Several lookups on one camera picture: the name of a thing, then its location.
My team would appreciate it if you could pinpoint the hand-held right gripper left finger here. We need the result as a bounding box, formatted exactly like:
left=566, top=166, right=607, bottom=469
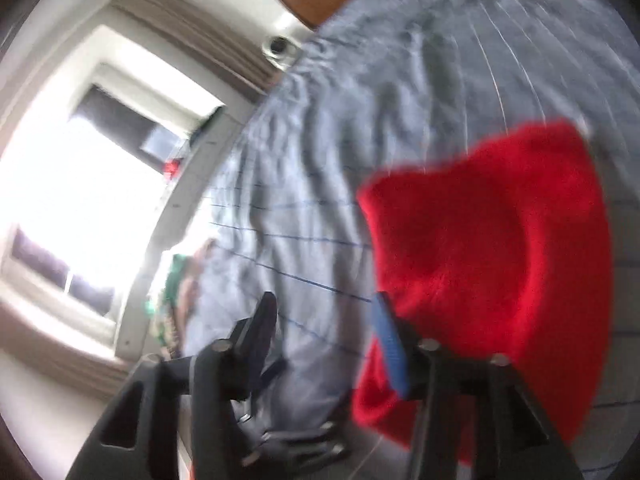
left=65, top=291, right=286, bottom=480

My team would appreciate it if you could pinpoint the green garment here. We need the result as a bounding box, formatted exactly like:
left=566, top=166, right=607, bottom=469
left=165, top=255, right=193, bottom=311

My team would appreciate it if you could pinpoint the beige curtain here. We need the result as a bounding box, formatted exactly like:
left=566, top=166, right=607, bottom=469
left=112, top=0, right=273, bottom=98

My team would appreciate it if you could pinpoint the red sweater with white figure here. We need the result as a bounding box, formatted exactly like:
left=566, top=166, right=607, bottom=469
left=350, top=121, right=615, bottom=466

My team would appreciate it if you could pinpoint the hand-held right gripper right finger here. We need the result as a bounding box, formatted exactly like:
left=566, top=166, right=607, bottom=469
left=370, top=291, right=586, bottom=480

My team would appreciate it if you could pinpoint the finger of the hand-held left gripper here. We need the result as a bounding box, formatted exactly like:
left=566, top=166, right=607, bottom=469
left=239, top=417, right=351, bottom=468

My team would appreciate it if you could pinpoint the window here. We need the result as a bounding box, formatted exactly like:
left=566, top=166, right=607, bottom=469
left=0, top=25, right=226, bottom=361

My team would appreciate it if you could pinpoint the grey plaid blanket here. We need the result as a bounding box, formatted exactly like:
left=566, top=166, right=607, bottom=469
left=177, top=0, right=640, bottom=480

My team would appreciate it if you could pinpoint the white round device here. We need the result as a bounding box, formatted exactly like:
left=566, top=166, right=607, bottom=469
left=262, top=34, right=298, bottom=68

